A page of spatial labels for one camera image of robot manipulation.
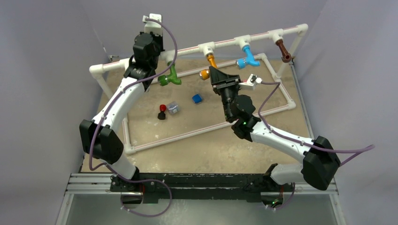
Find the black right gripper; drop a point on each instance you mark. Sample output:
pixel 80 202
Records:
pixel 220 81

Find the orange water faucet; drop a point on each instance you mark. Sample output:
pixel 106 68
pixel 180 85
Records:
pixel 205 73

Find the white PVC pipe frame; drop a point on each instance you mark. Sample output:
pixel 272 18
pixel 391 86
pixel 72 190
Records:
pixel 98 70

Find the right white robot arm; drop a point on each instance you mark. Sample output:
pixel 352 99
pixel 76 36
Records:
pixel 317 162

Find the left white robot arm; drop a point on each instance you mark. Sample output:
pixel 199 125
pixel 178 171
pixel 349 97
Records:
pixel 98 135

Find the blue water faucet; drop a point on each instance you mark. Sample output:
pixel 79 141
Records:
pixel 248 60

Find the green water faucet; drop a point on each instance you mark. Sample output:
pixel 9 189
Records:
pixel 164 80

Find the brown water faucet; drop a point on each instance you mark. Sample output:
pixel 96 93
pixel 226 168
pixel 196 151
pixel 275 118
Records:
pixel 285 55

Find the blue cube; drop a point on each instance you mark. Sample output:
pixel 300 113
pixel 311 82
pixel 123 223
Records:
pixel 197 98

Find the clear plastic small box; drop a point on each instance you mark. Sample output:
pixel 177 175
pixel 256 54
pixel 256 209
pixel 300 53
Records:
pixel 173 108

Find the red black knob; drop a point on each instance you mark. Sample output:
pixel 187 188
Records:
pixel 162 115

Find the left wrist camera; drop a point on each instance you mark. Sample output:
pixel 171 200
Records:
pixel 153 27

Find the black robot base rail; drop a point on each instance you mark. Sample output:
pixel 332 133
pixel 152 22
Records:
pixel 251 187

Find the aluminium extrusion frame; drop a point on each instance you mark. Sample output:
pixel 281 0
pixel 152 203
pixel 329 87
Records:
pixel 82 184

